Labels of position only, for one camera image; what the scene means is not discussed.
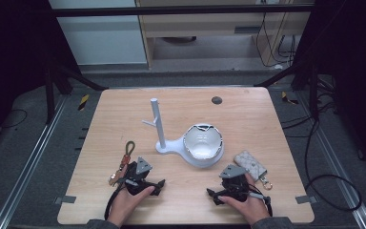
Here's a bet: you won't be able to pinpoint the long black floor cable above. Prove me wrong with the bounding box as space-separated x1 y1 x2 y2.
280 92 363 213

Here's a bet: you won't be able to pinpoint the black cables under desk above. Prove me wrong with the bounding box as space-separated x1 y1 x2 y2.
254 11 297 69

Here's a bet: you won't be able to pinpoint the yellow and black tape strip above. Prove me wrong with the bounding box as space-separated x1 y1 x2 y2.
280 91 300 106
77 94 91 112

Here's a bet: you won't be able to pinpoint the black horizontal frame bar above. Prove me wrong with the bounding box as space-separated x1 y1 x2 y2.
49 4 315 18

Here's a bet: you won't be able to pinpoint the aluminium rail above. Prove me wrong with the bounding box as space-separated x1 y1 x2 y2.
0 94 69 229
297 91 366 229

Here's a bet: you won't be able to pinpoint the person's right hand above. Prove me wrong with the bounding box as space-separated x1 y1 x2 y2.
218 173 272 226

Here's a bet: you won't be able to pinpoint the olive and orange lanyard keychain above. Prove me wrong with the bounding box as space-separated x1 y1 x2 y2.
108 140 136 187

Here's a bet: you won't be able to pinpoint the white cup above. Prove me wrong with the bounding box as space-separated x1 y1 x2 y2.
182 123 224 160

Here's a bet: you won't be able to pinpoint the grey table bracket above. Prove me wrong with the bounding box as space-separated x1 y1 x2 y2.
295 194 318 205
53 195 77 205

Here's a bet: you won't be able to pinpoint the white cabinet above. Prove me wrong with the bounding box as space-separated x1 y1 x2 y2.
48 0 149 67

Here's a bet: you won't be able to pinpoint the left hand-held gripper cable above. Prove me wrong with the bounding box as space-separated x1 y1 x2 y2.
104 178 139 221

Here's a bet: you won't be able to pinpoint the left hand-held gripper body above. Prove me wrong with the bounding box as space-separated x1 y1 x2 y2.
125 156 155 196

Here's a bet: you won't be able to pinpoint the white key stand with hooks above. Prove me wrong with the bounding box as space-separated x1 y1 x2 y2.
141 97 226 169

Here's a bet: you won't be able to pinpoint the person's left hand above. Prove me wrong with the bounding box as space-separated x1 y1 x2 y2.
107 165 156 228

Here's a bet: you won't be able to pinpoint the right hand-held gripper cable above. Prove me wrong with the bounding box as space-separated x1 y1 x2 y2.
247 185 274 218

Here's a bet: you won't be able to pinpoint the light wooden desk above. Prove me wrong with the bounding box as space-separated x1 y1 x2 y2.
135 0 315 70

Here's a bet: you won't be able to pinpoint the thin black floor cable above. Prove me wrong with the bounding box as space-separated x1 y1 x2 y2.
0 108 29 130

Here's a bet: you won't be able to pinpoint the hand-held gripper cable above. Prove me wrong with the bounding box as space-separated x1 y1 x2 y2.
104 178 139 221
247 185 274 218

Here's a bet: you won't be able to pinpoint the black metal stand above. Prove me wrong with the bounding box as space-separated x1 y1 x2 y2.
42 56 110 126
253 56 321 121

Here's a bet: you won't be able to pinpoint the white quilted key pouch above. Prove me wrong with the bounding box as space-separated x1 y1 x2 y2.
233 150 274 191

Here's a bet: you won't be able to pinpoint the black curtain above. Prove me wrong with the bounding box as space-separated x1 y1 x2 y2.
294 0 366 179
0 0 80 154

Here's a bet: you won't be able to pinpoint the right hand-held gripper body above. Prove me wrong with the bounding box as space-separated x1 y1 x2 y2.
218 163 252 203

